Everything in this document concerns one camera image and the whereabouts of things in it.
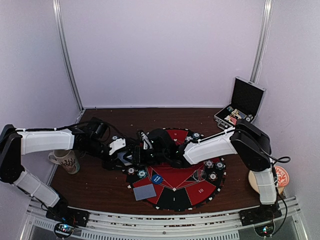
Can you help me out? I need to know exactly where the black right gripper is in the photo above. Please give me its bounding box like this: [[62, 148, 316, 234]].
[[124, 145, 169, 166]]

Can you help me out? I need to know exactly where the blue small blind button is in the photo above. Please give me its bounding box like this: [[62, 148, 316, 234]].
[[151, 174, 163, 185]]

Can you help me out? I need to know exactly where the green chips stack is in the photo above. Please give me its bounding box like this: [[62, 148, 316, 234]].
[[192, 132, 201, 140], [215, 161, 225, 170]]

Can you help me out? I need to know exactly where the dealt blue card seat two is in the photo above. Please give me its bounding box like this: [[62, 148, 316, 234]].
[[133, 184, 157, 201]]

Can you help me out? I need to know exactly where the clear round dealer button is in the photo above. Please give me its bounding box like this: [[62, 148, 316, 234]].
[[192, 169, 207, 182]]

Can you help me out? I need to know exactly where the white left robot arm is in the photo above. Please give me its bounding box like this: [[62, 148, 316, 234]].
[[0, 118, 134, 222]]

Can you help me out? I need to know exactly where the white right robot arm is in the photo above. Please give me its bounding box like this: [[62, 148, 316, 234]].
[[126, 120, 278, 221]]

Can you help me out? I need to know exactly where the white floral ceramic mug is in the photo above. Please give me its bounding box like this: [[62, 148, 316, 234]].
[[48, 149, 80, 175]]

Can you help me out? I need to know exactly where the round red black poker mat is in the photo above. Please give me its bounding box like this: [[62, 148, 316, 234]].
[[121, 127, 227, 213]]

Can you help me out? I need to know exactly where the cream floral plate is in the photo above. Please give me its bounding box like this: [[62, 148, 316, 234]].
[[248, 170, 260, 194]]

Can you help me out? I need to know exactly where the aluminium poker case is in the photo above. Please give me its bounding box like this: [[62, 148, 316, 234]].
[[214, 76, 266, 130]]

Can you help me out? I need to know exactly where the orange patterned small plate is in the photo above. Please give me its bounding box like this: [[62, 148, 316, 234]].
[[275, 165, 290, 188]]

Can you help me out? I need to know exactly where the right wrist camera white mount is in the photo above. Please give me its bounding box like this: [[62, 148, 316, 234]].
[[137, 130, 153, 150]]

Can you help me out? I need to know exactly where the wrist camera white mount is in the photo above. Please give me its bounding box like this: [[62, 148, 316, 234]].
[[108, 138, 126, 156], [137, 130, 153, 150]]

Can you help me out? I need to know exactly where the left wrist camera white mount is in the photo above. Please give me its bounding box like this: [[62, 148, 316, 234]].
[[108, 138, 126, 156]]

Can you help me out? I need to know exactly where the left aluminium frame post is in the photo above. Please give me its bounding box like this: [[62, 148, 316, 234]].
[[52, 0, 84, 112]]

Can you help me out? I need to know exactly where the aluminium frame post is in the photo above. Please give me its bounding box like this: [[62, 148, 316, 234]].
[[52, 0, 84, 112], [250, 0, 273, 84]]

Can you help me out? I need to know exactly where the right aluminium frame post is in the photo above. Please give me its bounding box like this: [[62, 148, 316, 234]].
[[250, 0, 273, 84]]

